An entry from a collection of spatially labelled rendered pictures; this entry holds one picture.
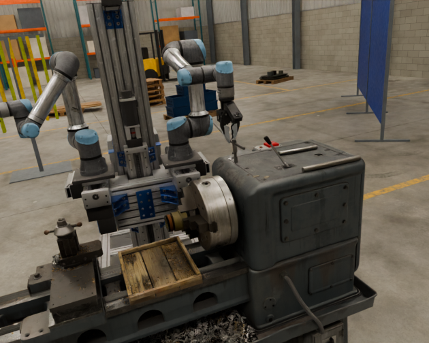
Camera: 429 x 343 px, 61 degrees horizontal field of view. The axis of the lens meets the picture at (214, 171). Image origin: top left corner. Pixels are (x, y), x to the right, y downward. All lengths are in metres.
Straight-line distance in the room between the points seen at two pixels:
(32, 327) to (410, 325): 2.17
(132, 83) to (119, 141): 0.35
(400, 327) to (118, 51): 2.38
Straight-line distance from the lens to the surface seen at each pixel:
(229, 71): 1.63
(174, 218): 1.56
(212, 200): 1.49
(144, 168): 2.21
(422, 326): 2.80
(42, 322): 1.56
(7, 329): 1.68
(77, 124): 2.18
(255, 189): 1.44
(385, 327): 2.72
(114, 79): 2.18
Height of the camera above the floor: 1.82
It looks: 21 degrees down
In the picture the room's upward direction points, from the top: 5 degrees counter-clockwise
